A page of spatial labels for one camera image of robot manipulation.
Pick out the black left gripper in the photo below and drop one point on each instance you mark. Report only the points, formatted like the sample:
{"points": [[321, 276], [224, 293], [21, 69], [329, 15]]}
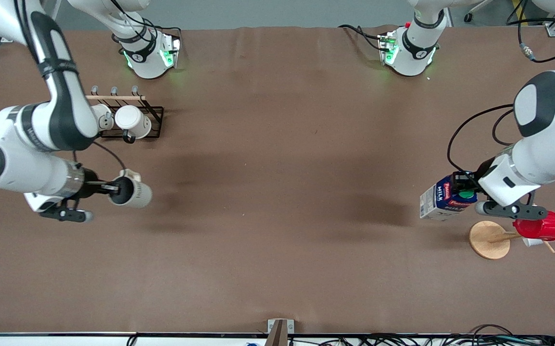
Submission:
{"points": [[482, 170]]}

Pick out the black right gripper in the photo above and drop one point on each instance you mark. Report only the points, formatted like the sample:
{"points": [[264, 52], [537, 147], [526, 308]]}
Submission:
{"points": [[91, 184]]}

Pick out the grey white ceramic mug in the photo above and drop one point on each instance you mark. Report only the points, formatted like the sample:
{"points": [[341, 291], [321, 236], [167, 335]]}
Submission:
{"points": [[140, 194]]}

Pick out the blue milk carton green cap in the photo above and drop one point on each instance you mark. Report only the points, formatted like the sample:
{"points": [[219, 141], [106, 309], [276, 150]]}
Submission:
{"points": [[438, 202]]}

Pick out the red plastic cup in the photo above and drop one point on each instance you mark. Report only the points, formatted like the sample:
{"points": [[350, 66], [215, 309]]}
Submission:
{"points": [[539, 227]]}

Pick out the small white cup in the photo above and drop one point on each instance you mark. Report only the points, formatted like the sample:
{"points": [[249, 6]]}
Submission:
{"points": [[531, 242]]}

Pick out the wooden mug tree stand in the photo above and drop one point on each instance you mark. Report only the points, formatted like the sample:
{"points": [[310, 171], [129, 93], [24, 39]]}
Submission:
{"points": [[486, 240]]}

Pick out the brown table cover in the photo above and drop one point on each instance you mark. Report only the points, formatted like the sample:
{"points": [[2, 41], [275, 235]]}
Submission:
{"points": [[277, 144]]}

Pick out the aluminium frame profile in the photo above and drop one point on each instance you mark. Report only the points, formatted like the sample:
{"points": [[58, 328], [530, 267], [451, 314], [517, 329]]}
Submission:
{"points": [[554, 30]]}

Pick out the brown wooden post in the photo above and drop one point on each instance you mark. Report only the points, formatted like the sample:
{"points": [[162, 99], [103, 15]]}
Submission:
{"points": [[277, 336]]}

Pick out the small metal bracket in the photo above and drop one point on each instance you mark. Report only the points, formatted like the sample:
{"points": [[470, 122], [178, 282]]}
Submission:
{"points": [[289, 327]]}

